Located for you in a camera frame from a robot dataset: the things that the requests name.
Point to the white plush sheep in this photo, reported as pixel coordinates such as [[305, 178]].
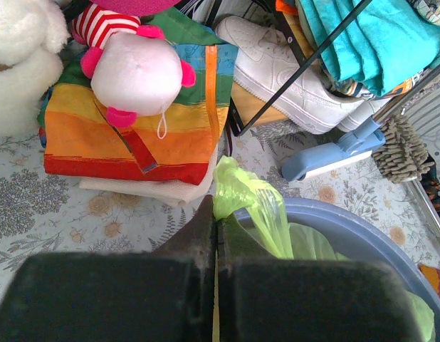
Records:
[[32, 34]]

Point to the rainbow striped cloth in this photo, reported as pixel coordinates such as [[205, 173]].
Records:
[[178, 145]]

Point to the purple orange sock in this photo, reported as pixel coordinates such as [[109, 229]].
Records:
[[432, 275]]

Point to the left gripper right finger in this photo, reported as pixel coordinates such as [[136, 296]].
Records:
[[312, 303]]

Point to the teal folded cloth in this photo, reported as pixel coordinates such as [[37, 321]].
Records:
[[386, 44]]

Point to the pink plush doll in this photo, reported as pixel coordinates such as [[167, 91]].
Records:
[[133, 70]]

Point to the magenta cloth bag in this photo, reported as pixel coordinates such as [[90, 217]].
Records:
[[136, 7]]

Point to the wooden metal shelf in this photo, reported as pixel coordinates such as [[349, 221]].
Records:
[[388, 44]]

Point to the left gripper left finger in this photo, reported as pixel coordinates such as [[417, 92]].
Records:
[[164, 295]]

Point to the green trash bag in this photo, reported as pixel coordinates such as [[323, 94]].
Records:
[[306, 291]]

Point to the white shoe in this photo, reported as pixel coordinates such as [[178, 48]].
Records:
[[265, 62]]

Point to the blue trash bin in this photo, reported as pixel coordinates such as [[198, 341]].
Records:
[[348, 228]]

